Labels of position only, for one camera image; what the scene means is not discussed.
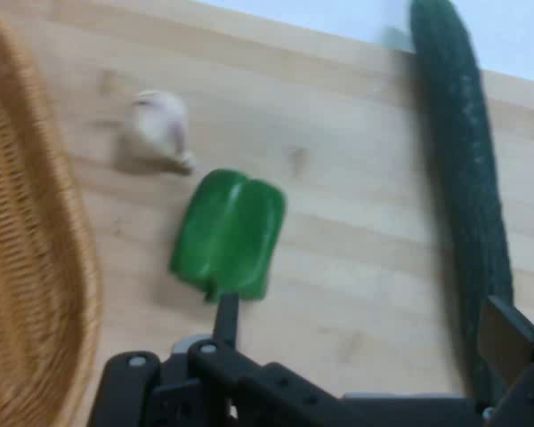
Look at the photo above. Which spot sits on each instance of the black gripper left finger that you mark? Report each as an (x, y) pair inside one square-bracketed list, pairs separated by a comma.
[(231, 378)]

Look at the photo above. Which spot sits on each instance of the white garlic bulb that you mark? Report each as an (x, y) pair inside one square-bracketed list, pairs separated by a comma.
[(160, 124)]

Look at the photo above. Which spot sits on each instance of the green bell pepper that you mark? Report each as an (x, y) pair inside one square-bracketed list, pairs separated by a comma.
[(227, 231)]

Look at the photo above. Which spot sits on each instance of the woven wicker basket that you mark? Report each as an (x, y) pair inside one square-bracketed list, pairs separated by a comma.
[(22, 249)]

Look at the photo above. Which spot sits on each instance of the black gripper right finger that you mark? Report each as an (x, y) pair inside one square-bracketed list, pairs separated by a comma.
[(523, 356)]

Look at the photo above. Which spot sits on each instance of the dark green cucumber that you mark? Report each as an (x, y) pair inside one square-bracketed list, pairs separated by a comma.
[(463, 178)]

